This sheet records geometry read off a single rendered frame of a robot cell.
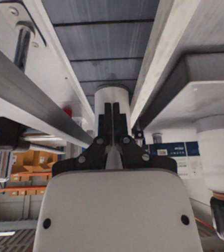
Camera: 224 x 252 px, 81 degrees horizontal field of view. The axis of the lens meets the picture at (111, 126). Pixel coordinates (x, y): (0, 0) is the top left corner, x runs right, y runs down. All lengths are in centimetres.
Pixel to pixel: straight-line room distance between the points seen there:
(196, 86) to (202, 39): 6
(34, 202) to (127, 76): 876
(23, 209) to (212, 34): 904
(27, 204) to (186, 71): 888
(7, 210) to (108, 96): 936
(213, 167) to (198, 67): 26
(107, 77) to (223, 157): 34
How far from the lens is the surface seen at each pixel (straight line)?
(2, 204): 953
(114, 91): 18
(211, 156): 42
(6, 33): 23
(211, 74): 25
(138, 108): 18
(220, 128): 42
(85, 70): 17
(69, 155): 49
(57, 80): 29
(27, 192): 808
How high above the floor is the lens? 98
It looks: 14 degrees down
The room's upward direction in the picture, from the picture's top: 178 degrees clockwise
